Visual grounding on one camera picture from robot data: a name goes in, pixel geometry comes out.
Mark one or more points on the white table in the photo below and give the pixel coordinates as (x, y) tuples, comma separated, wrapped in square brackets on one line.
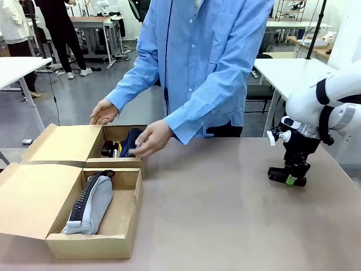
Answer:
[(282, 70), (19, 67)]

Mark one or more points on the person's right forearm blue sleeve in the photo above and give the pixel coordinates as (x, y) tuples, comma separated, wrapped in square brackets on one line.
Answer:
[(129, 82)]

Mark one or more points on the person in blue shirt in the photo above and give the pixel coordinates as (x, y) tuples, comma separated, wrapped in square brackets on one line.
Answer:
[(203, 56)]

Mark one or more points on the person's right hand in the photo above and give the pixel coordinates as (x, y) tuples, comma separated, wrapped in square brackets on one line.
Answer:
[(103, 113)]

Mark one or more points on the wooden top table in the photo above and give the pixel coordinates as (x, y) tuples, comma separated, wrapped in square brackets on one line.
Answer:
[(318, 49)]

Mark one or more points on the black tripod pole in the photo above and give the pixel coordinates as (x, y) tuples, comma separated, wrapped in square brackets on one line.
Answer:
[(317, 28)]

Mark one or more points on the background person in black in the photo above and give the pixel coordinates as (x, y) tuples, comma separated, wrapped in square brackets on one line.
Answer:
[(62, 34)]

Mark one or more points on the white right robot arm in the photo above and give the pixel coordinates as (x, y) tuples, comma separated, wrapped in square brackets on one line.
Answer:
[(301, 104)]

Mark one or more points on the person's left forearm blue sleeve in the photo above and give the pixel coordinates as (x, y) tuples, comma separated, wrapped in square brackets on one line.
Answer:
[(197, 113)]

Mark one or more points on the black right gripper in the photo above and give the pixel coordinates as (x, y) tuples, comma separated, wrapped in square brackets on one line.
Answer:
[(299, 149)]

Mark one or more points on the brown top workbench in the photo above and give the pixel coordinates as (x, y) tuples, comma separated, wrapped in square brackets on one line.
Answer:
[(93, 25)]

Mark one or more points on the background person in white coat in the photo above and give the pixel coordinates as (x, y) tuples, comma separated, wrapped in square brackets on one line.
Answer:
[(14, 25)]

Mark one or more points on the brown cardboard box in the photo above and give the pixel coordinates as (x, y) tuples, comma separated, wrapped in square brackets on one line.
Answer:
[(28, 197), (70, 144)]

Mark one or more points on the dark cup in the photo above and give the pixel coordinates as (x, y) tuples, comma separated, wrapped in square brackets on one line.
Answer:
[(300, 34)]

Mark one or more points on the black chair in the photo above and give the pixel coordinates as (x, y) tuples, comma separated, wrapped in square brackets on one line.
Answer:
[(259, 90)]

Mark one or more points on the navy blue pencil case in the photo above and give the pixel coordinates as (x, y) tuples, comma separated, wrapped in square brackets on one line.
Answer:
[(128, 141)]

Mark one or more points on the grey Campus pencil case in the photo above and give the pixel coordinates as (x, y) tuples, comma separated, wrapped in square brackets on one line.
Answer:
[(93, 206)]

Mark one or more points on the black stapler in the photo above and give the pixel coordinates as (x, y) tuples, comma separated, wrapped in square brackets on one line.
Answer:
[(108, 148)]

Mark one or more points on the person's left hand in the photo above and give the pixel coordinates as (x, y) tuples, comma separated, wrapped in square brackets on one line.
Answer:
[(152, 138)]

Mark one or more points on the background person striped black jacket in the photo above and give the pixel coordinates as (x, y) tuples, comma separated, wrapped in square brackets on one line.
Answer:
[(138, 9)]

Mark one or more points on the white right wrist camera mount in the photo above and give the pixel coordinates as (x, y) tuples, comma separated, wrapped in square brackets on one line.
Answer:
[(271, 138)]

